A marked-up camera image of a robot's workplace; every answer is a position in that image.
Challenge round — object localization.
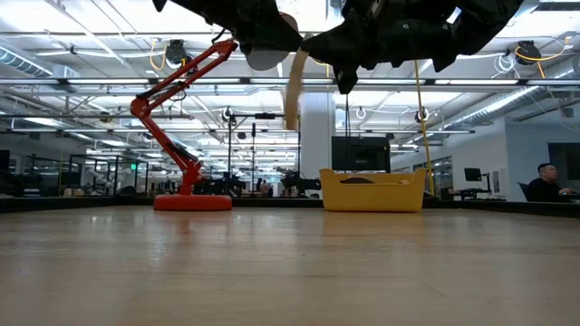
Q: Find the yellow plastic bin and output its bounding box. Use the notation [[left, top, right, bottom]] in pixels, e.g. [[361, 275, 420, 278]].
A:
[[319, 168, 429, 214]]

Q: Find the wide beige rubber band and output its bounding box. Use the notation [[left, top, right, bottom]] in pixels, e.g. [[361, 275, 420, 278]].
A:
[[284, 48, 311, 133]]

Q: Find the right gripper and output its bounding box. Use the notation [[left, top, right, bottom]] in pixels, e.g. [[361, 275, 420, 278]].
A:
[[300, 0, 450, 96]]

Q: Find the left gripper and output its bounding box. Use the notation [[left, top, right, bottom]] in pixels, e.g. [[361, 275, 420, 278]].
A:
[[180, 0, 304, 53]]

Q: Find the red desk lamp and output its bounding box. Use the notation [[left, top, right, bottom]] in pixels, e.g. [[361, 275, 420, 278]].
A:
[[130, 12, 299, 213]]

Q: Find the yellow hanging cable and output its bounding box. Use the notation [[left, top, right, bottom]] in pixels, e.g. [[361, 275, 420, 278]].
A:
[[412, 60, 435, 197]]

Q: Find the tall black equipment box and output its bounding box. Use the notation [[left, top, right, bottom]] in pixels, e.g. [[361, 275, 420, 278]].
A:
[[331, 135, 392, 173]]

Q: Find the person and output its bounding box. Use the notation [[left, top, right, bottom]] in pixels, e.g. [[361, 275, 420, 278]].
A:
[[527, 162, 577, 204]]

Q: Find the black background stand frame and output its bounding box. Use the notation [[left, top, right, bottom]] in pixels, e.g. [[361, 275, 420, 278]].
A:
[[227, 112, 303, 197]]

